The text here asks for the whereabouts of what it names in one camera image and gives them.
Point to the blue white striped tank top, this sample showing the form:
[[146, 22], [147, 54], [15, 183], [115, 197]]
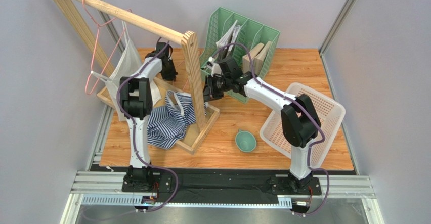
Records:
[[168, 123]]

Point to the wooden clothes rack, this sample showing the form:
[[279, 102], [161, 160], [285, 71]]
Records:
[[206, 117]]

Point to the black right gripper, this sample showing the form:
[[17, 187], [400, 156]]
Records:
[[209, 89]]

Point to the beige books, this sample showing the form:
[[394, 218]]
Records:
[[258, 55]]

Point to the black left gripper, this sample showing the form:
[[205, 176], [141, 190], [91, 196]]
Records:
[[172, 76]]

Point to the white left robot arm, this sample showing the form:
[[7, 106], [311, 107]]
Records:
[[139, 175]]

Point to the green ceramic cup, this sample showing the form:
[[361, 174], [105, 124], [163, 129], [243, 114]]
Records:
[[245, 141]]

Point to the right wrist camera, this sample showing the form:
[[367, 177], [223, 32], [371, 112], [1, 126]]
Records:
[[212, 67]]

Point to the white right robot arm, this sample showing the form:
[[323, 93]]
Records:
[[300, 122]]

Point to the green plastic file organizer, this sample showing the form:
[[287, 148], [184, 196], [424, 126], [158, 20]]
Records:
[[251, 34]]

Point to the grey striped folded cloth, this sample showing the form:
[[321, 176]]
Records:
[[230, 36]]

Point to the white plastic basket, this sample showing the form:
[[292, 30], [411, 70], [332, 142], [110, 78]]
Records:
[[330, 113]]

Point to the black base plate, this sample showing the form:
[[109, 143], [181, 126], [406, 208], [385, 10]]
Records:
[[226, 186]]

